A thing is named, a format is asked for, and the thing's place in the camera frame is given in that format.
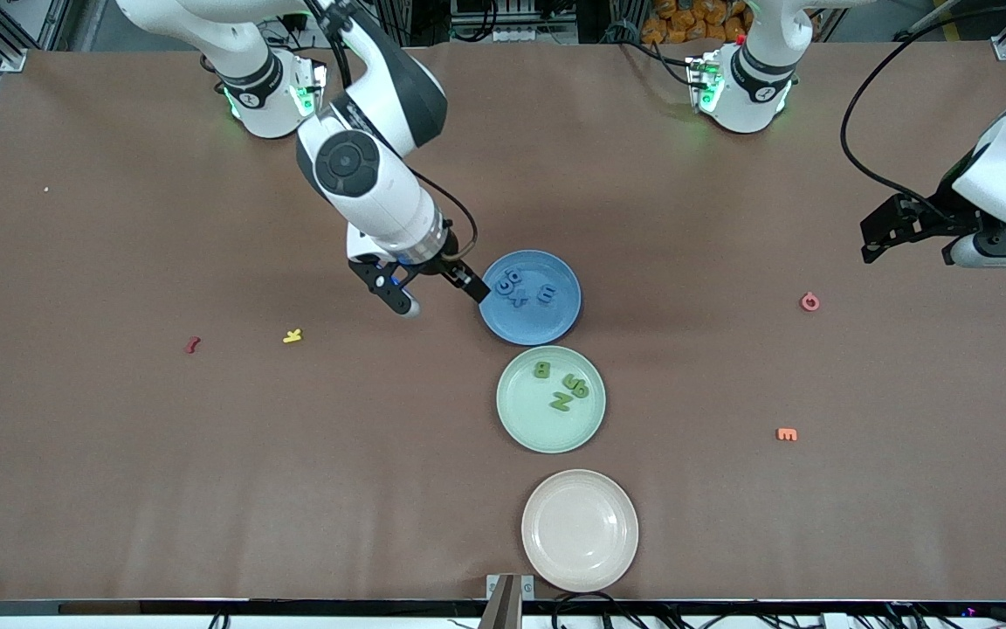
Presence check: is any blue plate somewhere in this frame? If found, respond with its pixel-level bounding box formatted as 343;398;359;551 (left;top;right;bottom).
478;250;582;347

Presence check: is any pale green plate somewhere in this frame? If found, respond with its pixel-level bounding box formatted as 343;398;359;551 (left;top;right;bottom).
496;345;607;454

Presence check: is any beige plate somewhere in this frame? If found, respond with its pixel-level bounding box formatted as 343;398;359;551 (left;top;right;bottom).
520;469;640;593

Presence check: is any bag of oranges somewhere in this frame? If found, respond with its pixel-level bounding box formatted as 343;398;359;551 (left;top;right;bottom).
640;0;750;45

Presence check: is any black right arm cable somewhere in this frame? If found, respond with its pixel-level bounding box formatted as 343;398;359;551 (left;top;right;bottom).
315;0;479;261

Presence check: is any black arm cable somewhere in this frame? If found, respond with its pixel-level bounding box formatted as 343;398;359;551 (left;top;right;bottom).
315;0;479;261
840;7;1006;221

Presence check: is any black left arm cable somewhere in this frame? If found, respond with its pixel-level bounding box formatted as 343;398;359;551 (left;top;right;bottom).
840;7;1006;221

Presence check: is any black base cable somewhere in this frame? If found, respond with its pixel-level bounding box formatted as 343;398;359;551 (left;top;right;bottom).
617;35;698;88

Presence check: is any grey metal camera post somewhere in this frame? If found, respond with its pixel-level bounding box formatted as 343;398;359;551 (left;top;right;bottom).
486;572;535;629

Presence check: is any black cable bundle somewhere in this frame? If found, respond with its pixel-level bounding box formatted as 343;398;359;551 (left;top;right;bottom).
551;592;644;629

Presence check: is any black table edge rail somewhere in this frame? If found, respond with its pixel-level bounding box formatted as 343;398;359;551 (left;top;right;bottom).
0;598;1006;618

